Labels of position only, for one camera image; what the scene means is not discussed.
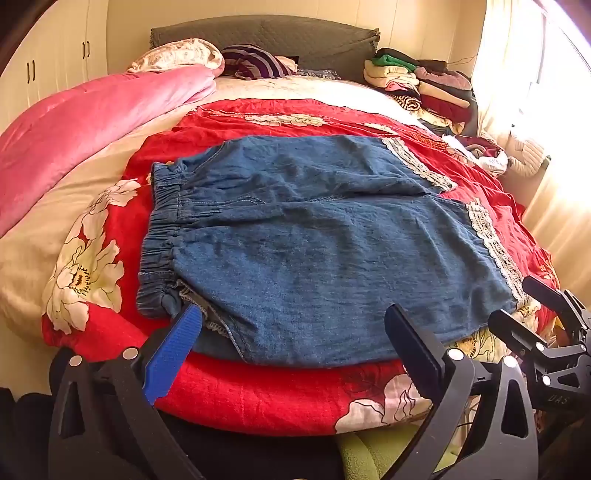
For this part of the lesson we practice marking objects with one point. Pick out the cream wardrobe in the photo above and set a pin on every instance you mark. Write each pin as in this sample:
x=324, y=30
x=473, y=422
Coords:
x=60, y=46

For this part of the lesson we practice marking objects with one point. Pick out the pink quilt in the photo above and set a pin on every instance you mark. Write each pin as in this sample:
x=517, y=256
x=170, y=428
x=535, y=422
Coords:
x=83, y=124

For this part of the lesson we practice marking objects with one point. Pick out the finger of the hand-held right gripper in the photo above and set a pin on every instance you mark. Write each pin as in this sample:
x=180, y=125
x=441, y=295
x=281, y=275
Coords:
x=551, y=295
x=515, y=330

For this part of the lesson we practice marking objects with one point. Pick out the grey padded headboard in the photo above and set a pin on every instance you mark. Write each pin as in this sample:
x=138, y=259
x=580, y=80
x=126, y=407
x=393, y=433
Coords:
x=323, y=46

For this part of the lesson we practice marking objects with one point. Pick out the red floral blanket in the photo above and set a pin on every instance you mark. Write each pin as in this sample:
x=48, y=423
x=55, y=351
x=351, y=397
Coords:
x=258, y=397

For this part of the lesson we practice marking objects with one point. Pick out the cream bed sheet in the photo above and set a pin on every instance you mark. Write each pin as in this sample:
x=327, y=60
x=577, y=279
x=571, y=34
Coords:
x=27, y=258

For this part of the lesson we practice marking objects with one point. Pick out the grey patterned cloth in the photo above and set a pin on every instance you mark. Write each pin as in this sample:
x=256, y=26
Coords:
x=318, y=74

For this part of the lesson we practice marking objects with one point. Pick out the cream curtain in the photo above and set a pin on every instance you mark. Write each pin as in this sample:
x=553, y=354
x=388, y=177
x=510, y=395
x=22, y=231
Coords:
x=508, y=69

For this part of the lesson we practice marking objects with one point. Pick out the pile of folded clothes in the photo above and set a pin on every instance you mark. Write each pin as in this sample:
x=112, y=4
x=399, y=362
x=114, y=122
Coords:
x=438, y=97

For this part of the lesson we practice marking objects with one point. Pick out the white quilted cushion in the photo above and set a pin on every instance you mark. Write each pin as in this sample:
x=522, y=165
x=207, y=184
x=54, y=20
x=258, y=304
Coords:
x=526, y=154

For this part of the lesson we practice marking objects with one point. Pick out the cream floral pillow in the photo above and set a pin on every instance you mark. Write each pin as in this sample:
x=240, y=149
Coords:
x=180, y=53

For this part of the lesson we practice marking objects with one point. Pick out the green cloth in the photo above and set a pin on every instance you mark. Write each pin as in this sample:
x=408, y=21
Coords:
x=369, y=457

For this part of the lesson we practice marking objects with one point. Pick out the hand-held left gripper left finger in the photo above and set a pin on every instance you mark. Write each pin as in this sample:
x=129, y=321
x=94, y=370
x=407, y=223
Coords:
x=178, y=350

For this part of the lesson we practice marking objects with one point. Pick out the white crumpled garment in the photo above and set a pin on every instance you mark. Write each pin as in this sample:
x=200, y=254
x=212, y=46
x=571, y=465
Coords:
x=489, y=162

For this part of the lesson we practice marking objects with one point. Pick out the purple striped garment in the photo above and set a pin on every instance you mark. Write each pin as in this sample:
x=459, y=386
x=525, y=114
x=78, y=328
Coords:
x=258, y=62

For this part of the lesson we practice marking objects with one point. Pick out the blue denim pants lace trim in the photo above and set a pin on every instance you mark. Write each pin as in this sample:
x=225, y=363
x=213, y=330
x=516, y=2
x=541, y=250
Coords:
x=323, y=240

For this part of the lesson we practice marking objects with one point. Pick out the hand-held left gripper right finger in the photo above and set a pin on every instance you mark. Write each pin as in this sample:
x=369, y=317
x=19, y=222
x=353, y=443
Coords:
x=411, y=344

